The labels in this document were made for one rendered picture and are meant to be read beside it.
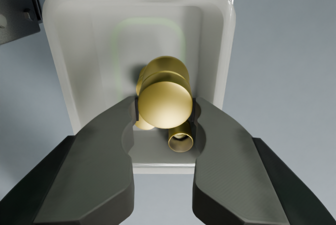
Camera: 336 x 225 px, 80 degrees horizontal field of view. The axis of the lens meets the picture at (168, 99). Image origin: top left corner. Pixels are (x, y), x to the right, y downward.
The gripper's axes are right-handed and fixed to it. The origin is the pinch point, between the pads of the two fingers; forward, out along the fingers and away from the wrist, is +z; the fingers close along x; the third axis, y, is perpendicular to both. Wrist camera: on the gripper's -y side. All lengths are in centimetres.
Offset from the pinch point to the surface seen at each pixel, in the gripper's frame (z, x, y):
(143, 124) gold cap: 10.6, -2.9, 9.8
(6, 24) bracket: 5.6, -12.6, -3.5
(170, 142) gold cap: 11.6, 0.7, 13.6
